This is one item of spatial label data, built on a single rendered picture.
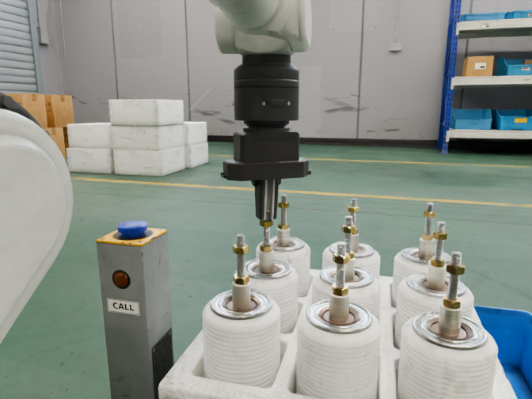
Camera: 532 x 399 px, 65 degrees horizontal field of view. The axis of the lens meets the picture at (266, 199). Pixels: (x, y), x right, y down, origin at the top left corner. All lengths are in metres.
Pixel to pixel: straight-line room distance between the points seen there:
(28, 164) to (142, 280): 0.34
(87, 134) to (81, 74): 3.92
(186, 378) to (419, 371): 0.26
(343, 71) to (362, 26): 0.57
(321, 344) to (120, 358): 0.31
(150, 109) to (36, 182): 2.81
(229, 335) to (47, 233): 0.27
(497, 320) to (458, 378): 0.44
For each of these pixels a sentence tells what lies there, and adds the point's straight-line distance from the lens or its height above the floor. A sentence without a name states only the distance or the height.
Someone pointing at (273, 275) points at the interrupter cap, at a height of 0.25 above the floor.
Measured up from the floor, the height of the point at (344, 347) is 0.24.
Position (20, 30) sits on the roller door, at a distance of 7.01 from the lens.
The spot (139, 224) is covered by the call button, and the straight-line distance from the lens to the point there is 0.60.
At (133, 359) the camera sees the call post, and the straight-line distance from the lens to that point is 0.65.
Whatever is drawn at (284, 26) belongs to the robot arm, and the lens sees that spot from 0.50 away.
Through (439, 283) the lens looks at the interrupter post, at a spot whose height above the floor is 0.26.
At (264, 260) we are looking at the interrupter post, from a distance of 0.61.
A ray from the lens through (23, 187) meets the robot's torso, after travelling 0.27.
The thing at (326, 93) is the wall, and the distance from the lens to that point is 5.62.
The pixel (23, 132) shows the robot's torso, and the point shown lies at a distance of 0.29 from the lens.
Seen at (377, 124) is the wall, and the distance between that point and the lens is 5.56.
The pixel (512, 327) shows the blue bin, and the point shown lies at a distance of 0.93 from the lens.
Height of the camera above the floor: 0.49
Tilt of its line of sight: 13 degrees down
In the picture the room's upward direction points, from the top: straight up
